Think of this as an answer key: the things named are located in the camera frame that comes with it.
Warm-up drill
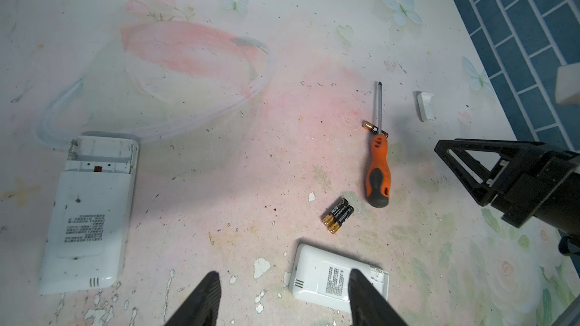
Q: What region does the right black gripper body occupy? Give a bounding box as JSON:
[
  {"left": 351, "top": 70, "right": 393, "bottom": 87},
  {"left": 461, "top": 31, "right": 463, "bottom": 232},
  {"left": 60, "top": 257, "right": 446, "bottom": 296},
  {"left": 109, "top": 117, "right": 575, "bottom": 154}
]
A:
[{"left": 490, "top": 144, "right": 579, "bottom": 254}]

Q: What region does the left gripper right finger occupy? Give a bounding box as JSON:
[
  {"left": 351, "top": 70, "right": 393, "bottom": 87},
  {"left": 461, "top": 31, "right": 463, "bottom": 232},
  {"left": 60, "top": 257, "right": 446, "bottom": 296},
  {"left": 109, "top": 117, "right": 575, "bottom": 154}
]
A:
[{"left": 348, "top": 269, "right": 407, "bottom": 326}]

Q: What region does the white remote with display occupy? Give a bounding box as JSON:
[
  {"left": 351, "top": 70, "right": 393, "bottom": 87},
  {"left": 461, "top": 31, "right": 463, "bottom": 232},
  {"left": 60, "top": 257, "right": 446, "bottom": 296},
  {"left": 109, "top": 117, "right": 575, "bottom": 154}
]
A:
[{"left": 289, "top": 244, "right": 389, "bottom": 312}]

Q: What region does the orange black screwdriver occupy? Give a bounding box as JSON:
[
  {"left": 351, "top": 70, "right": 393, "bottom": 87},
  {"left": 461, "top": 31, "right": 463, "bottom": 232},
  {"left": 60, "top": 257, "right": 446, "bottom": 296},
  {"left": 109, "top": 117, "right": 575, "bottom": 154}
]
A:
[{"left": 365, "top": 81, "right": 391, "bottom": 208}]

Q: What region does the black gold battery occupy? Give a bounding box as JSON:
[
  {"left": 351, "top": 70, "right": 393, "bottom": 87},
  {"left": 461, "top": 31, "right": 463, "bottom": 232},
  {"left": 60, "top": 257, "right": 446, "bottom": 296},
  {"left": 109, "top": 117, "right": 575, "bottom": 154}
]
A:
[{"left": 328, "top": 205, "right": 354, "bottom": 234}]

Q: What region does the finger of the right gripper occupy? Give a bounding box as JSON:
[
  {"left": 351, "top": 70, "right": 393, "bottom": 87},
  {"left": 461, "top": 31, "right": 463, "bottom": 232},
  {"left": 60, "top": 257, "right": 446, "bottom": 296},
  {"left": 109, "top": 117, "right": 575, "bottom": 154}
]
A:
[{"left": 435, "top": 139, "right": 544, "bottom": 207}]

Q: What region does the white battery cover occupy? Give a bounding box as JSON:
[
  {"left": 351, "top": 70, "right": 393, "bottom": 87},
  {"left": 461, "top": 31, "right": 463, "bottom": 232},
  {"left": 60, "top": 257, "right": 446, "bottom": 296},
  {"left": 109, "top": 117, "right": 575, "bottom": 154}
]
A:
[{"left": 416, "top": 91, "right": 437, "bottom": 122}]

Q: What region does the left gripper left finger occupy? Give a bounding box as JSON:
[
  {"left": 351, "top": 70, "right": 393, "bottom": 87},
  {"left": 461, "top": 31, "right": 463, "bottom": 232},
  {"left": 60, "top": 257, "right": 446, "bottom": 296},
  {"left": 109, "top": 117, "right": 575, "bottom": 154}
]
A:
[{"left": 165, "top": 271, "right": 221, "bottom": 326}]

